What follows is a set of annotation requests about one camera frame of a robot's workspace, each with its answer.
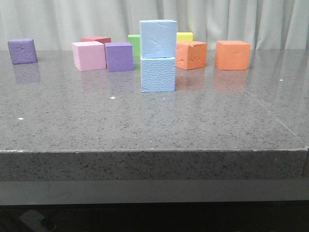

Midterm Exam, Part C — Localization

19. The textured light blue foam cube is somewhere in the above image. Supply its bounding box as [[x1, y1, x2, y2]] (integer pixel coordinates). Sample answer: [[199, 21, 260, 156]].
[[140, 57, 176, 92]]

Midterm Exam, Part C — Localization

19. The smooth purple foam cube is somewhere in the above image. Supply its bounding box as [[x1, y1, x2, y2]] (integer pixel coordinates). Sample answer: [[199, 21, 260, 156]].
[[105, 42, 134, 72]]

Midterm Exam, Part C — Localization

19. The chipped orange foam cube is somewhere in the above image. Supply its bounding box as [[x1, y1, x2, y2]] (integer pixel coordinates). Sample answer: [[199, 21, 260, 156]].
[[176, 41, 207, 70]]

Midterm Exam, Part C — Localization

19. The green foam cube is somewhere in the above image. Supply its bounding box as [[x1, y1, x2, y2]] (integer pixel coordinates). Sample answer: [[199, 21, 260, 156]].
[[127, 34, 140, 57]]

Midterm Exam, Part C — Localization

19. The yellow foam cube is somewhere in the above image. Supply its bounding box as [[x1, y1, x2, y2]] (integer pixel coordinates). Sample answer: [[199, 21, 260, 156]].
[[177, 32, 194, 42]]

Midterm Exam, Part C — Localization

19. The pink foam cube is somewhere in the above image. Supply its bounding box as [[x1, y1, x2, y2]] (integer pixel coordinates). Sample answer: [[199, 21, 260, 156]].
[[72, 41, 106, 71]]

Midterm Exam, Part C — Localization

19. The red foam cube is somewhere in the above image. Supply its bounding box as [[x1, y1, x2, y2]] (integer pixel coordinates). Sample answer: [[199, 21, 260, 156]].
[[81, 36, 112, 44]]

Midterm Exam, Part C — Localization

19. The smooth orange foam cube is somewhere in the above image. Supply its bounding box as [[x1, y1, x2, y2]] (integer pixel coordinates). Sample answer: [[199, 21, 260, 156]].
[[215, 41, 251, 70]]

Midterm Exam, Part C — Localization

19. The white curtain backdrop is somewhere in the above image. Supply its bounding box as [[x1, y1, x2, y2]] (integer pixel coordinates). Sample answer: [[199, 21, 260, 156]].
[[0, 0, 309, 50]]

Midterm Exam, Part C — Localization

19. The dented purple foam cube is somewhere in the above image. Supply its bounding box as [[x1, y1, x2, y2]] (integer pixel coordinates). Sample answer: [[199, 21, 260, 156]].
[[8, 38, 37, 64]]

